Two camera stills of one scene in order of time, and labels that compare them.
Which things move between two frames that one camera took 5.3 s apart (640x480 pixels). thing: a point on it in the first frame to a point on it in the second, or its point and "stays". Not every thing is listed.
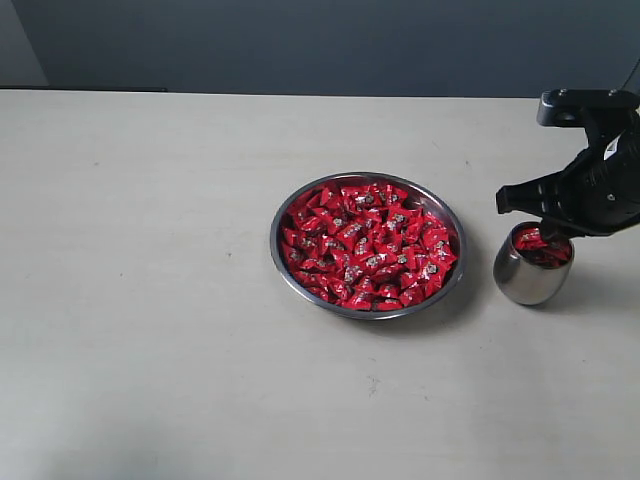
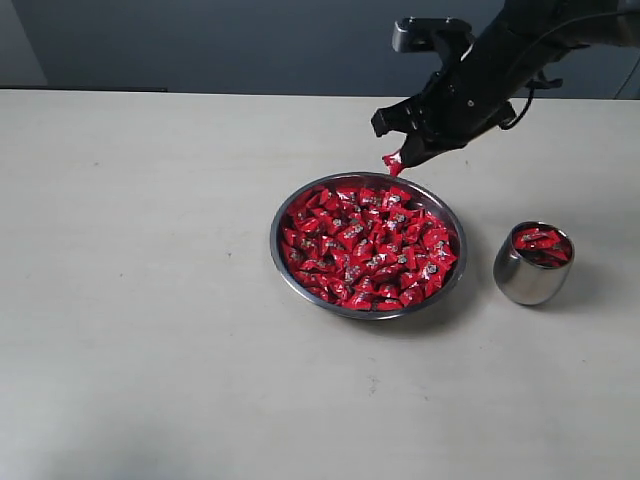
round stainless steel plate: [369, 246] stays
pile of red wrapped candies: [367, 247] stays
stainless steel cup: [529, 268] stays
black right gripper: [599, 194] to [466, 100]
